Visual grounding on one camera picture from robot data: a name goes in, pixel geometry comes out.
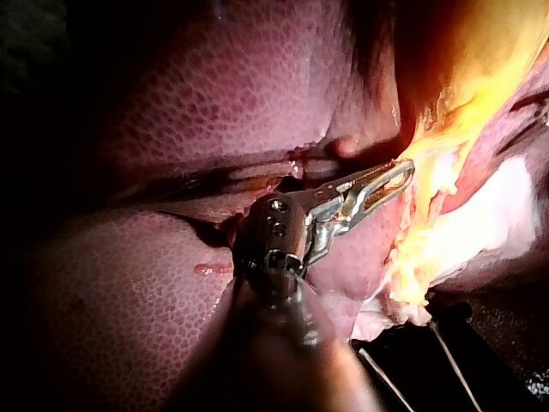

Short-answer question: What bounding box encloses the dark red liver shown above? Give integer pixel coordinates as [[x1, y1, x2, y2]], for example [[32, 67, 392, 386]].
[[25, 0, 549, 412]]

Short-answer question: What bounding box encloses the left arm instrument jaw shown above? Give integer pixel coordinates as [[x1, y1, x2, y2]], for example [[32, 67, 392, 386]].
[[337, 157, 415, 194], [343, 167, 415, 221]]

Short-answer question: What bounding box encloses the thin steel wire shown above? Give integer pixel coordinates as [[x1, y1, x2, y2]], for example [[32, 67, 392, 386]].
[[428, 320, 484, 412], [358, 347, 415, 412]]

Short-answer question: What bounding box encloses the pale fatty tissue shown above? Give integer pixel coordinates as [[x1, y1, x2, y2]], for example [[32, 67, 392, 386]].
[[350, 295, 432, 342], [437, 154, 542, 282]]

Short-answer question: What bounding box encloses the gallbladder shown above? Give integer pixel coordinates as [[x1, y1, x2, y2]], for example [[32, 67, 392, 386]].
[[383, 0, 549, 326]]

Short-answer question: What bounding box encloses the left arm instrument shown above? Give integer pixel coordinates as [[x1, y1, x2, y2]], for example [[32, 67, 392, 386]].
[[230, 185, 358, 285]]

